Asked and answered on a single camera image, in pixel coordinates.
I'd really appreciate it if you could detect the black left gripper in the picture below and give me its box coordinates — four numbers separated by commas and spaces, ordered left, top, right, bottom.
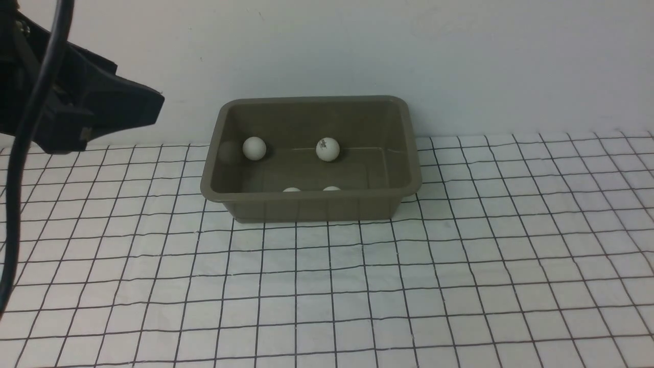
1, 3, 165, 154

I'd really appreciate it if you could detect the white ping-pong ball dark logo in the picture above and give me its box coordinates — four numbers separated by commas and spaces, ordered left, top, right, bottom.
315, 137, 340, 162

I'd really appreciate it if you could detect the olive plastic storage bin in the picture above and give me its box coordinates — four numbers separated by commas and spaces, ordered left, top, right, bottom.
199, 96, 422, 223

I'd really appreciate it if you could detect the white grid-pattern tablecloth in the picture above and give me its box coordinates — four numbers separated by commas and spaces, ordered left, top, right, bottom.
1, 132, 653, 367

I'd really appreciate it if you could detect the black cable near left gripper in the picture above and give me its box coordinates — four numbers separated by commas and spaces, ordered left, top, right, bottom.
0, 0, 75, 315

